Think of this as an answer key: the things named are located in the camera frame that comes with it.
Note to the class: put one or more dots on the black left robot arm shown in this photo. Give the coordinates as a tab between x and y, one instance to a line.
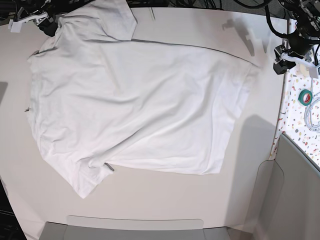
306	14

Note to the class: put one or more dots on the white t-shirt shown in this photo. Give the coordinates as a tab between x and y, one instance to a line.
99	98

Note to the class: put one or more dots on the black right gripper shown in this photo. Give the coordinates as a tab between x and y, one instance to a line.
48	25

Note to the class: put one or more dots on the green tape roll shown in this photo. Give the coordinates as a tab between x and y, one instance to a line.
305	97

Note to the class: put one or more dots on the clear tape dispenser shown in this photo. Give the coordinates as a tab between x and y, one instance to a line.
301	70

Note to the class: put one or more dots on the grey chair right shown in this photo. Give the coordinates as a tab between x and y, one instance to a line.
285	201

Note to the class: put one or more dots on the terrazzo pattern side surface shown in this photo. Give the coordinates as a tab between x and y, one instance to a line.
299	115

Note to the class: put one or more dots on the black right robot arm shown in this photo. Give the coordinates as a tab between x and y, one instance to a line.
40	12

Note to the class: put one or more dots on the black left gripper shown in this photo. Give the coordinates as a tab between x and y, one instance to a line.
296	48

